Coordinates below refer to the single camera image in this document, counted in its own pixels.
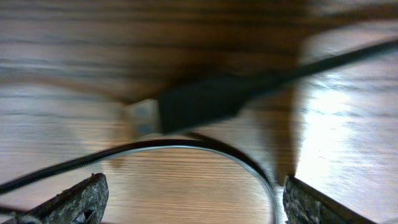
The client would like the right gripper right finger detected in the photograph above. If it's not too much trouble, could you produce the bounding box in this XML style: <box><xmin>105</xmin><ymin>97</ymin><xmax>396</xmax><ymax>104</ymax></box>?
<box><xmin>282</xmin><ymin>176</ymin><xmax>375</xmax><ymax>224</ymax></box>

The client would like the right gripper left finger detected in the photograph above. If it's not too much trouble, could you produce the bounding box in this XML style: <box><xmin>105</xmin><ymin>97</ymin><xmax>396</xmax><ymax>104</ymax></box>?
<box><xmin>1</xmin><ymin>173</ymin><xmax>109</xmax><ymax>224</ymax></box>

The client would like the thick black USB cable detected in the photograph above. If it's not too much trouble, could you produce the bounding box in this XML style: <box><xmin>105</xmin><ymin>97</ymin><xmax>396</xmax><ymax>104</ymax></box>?
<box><xmin>119</xmin><ymin>39</ymin><xmax>398</xmax><ymax>141</ymax></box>

